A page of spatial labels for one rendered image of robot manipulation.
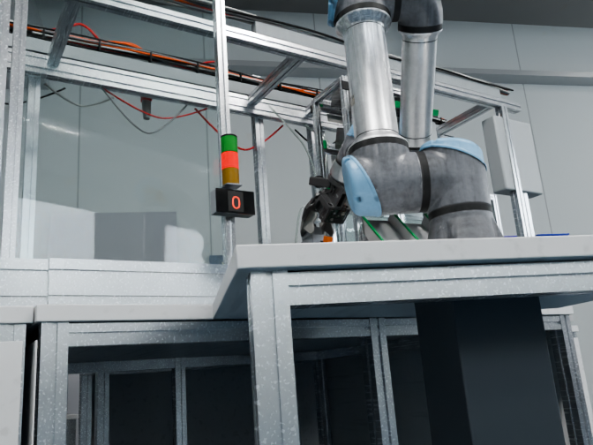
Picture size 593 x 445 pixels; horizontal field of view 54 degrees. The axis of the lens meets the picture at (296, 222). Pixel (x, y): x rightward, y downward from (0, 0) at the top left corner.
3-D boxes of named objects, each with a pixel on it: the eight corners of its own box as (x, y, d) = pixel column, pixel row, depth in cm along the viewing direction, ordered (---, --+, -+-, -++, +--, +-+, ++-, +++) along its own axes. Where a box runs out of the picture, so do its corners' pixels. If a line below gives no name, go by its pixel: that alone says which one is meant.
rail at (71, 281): (409, 308, 155) (404, 267, 157) (48, 310, 109) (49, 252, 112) (395, 311, 159) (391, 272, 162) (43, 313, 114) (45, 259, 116)
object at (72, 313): (574, 313, 177) (572, 304, 178) (36, 321, 100) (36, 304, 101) (319, 350, 293) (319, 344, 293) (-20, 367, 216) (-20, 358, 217)
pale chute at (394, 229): (429, 268, 172) (434, 255, 170) (390, 268, 167) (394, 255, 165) (388, 221, 195) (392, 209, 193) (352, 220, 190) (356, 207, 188)
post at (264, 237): (277, 345, 272) (259, 75, 308) (268, 345, 270) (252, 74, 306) (273, 346, 276) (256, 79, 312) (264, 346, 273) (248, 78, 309)
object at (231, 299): (849, 246, 86) (843, 227, 87) (236, 268, 68) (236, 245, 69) (558, 308, 152) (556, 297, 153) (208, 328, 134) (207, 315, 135)
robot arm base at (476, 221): (524, 252, 99) (514, 196, 102) (436, 258, 99) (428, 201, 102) (494, 268, 114) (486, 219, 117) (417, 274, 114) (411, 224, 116)
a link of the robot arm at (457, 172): (502, 199, 103) (490, 129, 107) (426, 205, 103) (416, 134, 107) (482, 218, 115) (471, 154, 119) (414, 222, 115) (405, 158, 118)
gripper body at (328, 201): (319, 224, 157) (337, 187, 150) (307, 205, 163) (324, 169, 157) (342, 226, 160) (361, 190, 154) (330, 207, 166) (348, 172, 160)
